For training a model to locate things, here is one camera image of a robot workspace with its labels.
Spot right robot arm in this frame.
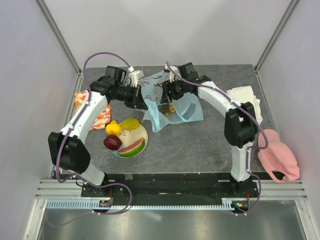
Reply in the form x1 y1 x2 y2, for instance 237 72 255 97
163 62 258 197

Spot fake watermelon slice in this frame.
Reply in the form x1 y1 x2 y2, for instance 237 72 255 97
117 137 146 158

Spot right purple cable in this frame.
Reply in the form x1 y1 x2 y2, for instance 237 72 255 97
165 61 270 217

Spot slotted cable duct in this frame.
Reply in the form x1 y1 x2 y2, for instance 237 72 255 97
46 198 237 211

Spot yellow fake mango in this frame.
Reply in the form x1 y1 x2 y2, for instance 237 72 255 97
120 118 140 130

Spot cream and blue plate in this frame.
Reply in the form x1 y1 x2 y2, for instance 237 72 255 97
111 124 148 159

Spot red fake apple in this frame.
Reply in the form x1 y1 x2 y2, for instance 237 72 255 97
103 134 123 151

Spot left aluminium frame post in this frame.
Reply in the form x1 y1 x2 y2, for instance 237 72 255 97
33 0 83 76

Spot white folded cloth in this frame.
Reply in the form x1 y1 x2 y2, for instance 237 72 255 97
226 86 263 124

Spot fake brown grape cluster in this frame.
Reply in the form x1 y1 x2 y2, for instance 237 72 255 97
159 103 176 117

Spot floral orange napkin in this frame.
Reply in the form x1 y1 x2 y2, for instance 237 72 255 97
74 90 111 130

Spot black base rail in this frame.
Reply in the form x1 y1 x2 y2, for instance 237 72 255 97
81 173 259 199

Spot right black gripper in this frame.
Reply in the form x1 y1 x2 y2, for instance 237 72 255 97
160 77 188 104

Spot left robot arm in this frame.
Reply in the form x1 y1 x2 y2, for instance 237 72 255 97
48 66 147 197

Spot light blue plastic bag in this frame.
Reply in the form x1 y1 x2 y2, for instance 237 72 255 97
138 70 204 133

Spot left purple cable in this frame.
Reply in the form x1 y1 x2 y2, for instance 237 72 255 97
46 51 133 227

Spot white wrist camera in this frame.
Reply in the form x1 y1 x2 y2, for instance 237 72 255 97
164 64 179 83
127 66 144 88

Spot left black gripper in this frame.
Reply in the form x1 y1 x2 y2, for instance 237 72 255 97
115 83 148 111

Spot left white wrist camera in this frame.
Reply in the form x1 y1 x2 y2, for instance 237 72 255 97
127 66 144 88

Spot pink cap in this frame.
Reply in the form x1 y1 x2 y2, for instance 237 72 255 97
257 128 300 184

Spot aluminium frame post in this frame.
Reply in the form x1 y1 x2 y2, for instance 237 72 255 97
253 0 301 73
33 0 83 76

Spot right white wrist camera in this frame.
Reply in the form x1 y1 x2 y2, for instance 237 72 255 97
164 64 179 83

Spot right aluminium frame post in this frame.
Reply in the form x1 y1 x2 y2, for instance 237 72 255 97
253 0 301 73

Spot purple cable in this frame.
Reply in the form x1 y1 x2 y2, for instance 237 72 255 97
165 61 270 217
46 51 133 227

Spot yellow fake lemon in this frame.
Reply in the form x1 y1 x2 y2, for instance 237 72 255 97
105 120 122 136

